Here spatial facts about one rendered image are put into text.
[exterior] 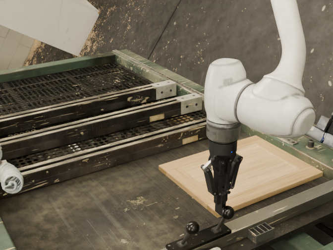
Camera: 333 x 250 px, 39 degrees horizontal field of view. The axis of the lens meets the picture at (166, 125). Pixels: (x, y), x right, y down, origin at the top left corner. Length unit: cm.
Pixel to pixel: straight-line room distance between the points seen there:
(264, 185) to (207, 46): 232
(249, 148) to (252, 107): 88
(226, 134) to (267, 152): 75
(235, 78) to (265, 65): 226
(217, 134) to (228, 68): 17
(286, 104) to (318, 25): 223
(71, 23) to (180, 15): 163
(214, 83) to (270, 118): 18
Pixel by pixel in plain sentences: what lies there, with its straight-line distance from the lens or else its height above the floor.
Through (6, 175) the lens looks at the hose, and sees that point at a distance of 147.
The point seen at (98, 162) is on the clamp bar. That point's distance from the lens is 183.
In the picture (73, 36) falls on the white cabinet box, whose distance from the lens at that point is 562.
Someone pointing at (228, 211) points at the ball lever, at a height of 146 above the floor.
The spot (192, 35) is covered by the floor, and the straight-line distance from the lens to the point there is 411.
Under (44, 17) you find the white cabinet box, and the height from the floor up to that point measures 56.
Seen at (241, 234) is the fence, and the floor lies 132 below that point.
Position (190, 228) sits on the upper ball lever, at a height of 156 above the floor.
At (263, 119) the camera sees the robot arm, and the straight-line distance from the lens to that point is 108.
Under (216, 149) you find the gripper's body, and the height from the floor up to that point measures 157.
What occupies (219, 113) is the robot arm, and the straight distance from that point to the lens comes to 117.
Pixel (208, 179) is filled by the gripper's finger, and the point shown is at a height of 154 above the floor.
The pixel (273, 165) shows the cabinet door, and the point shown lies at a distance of 186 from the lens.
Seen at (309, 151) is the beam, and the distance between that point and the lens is 192.
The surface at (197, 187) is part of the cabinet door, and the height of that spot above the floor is 128.
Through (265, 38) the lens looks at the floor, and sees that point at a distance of 351.
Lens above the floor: 244
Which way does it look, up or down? 38 degrees down
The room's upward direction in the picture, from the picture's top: 71 degrees counter-clockwise
